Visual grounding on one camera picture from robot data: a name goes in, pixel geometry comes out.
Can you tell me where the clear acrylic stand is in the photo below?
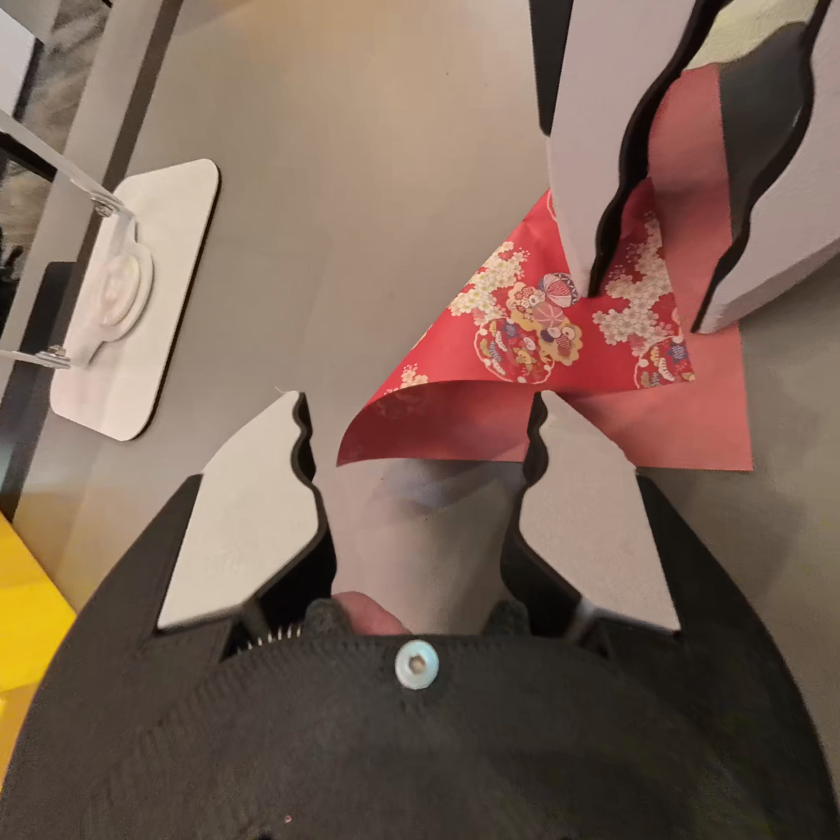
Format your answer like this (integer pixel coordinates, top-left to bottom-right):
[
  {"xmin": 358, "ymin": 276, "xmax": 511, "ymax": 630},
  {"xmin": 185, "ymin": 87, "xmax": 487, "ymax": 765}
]
[{"xmin": 0, "ymin": 108, "xmax": 156, "ymax": 370}]

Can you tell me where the grey shaggy rug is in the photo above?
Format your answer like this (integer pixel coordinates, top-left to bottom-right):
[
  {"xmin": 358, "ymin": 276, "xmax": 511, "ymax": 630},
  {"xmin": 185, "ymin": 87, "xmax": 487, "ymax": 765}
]
[{"xmin": 0, "ymin": 0, "xmax": 129, "ymax": 290}]

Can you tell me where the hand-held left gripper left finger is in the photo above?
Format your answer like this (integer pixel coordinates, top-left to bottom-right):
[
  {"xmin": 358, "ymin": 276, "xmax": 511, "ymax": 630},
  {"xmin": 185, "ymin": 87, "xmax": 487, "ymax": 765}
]
[{"xmin": 156, "ymin": 391, "xmax": 338, "ymax": 631}]

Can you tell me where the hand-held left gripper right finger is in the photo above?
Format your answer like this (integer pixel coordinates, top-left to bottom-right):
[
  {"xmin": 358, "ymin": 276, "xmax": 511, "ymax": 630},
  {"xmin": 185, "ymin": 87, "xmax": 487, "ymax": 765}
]
[{"xmin": 499, "ymin": 391, "xmax": 682, "ymax": 643}]

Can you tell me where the red patterned origami paper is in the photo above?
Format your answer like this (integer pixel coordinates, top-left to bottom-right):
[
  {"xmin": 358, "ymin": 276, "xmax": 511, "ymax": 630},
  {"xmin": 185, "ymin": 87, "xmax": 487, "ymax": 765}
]
[{"xmin": 336, "ymin": 66, "xmax": 754, "ymax": 472}]

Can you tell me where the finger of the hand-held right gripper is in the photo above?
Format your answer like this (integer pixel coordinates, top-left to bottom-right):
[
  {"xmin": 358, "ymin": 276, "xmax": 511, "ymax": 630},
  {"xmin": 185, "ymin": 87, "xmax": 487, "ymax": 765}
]
[
  {"xmin": 691, "ymin": 0, "xmax": 840, "ymax": 334},
  {"xmin": 546, "ymin": 0, "xmax": 731, "ymax": 298}
]

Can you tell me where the yellow panel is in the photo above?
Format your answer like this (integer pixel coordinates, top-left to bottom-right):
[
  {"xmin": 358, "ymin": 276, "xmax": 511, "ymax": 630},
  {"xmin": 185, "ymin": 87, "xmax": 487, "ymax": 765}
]
[{"xmin": 0, "ymin": 512, "xmax": 77, "ymax": 723}]

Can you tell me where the white rounded base board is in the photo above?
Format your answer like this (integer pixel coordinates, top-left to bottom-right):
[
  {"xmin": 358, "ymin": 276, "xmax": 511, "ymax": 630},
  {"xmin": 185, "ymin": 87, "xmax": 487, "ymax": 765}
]
[{"xmin": 49, "ymin": 157, "xmax": 221, "ymax": 442}]

